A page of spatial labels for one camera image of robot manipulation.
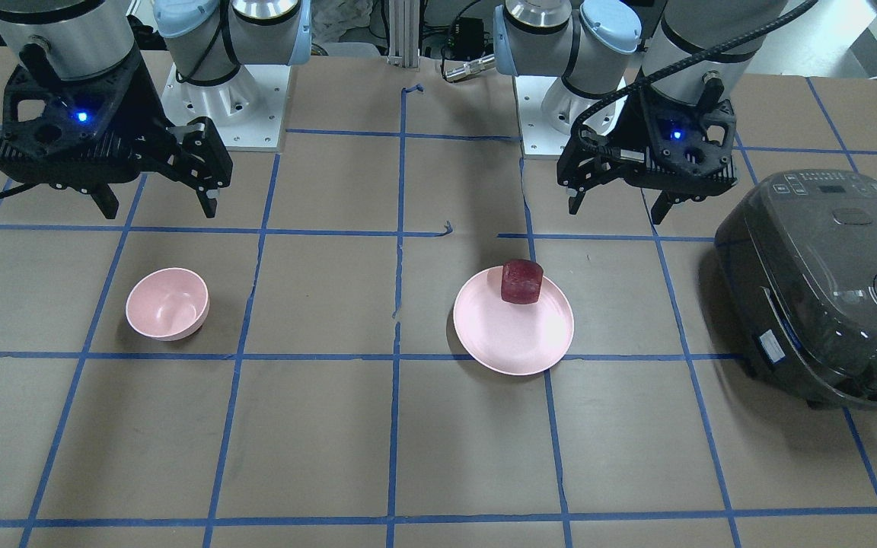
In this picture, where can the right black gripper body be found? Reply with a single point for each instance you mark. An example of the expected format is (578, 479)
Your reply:
(151, 106)

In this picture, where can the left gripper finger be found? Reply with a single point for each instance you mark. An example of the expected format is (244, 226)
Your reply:
(662, 206)
(575, 198)

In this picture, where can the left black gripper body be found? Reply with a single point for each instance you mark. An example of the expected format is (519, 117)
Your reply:
(631, 125)

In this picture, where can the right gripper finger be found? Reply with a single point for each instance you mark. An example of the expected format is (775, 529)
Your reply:
(208, 194)
(106, 200)

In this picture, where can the red apple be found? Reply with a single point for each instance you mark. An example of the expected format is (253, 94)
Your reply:
(521, 282)

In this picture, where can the pink bowl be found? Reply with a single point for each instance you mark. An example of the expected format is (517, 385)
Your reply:
(169, 304)

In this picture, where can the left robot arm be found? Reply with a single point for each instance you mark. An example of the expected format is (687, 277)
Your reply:
(600, 50)

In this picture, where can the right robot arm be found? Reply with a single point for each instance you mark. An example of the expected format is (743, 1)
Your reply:
(209, 41)

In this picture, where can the pink plate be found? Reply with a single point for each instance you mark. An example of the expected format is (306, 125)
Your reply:
(511, 338)

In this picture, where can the dark grey rice cooker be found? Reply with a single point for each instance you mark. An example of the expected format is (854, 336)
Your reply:
(799, 257)

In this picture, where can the black power adapter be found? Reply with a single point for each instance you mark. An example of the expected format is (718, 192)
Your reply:
(467, 39)

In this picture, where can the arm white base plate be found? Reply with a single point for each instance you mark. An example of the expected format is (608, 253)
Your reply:
(546, 110)
(249, 111)

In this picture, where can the aluminium frame post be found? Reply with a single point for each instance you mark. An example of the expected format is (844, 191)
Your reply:
(403, 34)

